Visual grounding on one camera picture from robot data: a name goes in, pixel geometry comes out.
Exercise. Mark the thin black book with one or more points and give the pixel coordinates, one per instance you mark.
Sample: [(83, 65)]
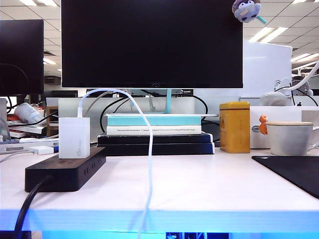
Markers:
[(174, 139)]

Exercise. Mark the teal book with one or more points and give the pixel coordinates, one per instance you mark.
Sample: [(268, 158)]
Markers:
[(174, 121)]

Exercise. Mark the thick black book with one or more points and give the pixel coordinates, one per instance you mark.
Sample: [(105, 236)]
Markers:
[(179, 148)]

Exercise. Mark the white box with barcode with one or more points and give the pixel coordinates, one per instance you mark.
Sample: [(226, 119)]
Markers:
[(37, 143)]

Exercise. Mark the stack of books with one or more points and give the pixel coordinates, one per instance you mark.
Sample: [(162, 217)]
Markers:
[(30, 129)]

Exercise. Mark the black AOC monitor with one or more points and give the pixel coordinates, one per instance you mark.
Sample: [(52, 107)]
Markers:
[(149, 44)]

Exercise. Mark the white mug with wooden lid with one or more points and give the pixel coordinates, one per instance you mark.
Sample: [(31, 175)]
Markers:
[(286, 139)]

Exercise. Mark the grey purple plush toy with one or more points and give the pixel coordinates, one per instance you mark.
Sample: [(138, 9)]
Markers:
[(245, 10)]

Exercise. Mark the black power strip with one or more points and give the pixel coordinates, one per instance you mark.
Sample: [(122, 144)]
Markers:
[(62, 176)]

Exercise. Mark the yellow tin box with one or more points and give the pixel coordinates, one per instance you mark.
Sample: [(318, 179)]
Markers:
[(234, 127)]

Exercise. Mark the white book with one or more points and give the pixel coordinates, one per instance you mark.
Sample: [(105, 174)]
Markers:
[(174, 132)]

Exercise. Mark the black unbranded monitor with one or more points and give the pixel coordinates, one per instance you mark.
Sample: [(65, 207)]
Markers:
[(20, 49)]

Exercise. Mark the orange fox figurine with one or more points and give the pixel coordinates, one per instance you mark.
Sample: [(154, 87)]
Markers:
[(263, 125)]

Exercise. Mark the white desk fan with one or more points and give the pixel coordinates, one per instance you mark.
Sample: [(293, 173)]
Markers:
[(308, 90)]

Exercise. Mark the black mouse pad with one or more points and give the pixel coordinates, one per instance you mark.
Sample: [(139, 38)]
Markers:
[(294, 174)]

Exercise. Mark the brown wooden shelf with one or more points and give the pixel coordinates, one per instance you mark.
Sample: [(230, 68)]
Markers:
[(52, 129)]

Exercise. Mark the white round object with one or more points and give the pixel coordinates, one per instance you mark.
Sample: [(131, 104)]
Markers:
[(272, 98)]

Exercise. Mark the teal monitor stand silver base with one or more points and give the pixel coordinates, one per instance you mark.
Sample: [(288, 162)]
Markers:
[(168, 102)]

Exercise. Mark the white board panel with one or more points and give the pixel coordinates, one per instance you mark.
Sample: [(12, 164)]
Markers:
[(266, 69)]

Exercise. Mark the white plastic bottle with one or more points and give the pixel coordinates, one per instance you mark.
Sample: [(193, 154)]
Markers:
[(27, 112)]

